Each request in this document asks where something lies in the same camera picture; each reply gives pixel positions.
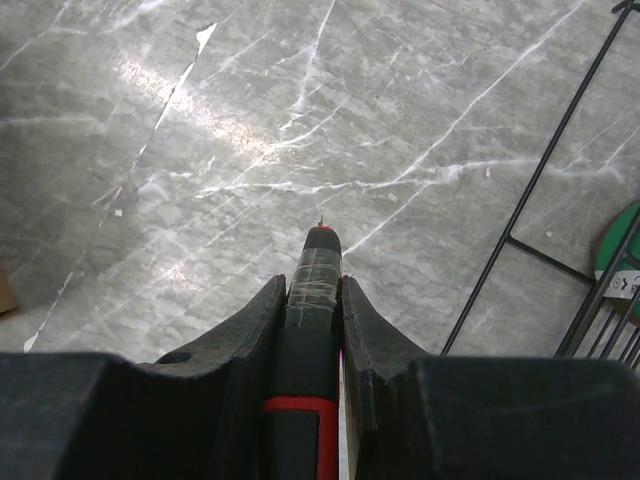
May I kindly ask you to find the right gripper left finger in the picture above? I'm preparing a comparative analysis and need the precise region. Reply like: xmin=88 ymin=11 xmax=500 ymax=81
xmin=1 ymin=275 xmax=286 ymax=479

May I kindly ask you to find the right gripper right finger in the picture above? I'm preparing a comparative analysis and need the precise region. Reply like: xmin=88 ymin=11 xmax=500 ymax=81
xmin=341 ymin=277 xmax=639 ymax=479

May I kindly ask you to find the brown cardboard express box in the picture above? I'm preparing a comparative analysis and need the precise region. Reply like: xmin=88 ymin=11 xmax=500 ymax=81
xmin=0 ymin=265 xmax=17 ymax=315

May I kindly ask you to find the green lidded container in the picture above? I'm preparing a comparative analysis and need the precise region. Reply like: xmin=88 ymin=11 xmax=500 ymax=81
xmin=593 ymin=200 xmax=640 ymax=326

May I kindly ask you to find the black wire basket rack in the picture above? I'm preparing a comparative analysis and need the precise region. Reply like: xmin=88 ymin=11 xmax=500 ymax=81
xmin=442 ymin=1 xmax=639 ymax=365

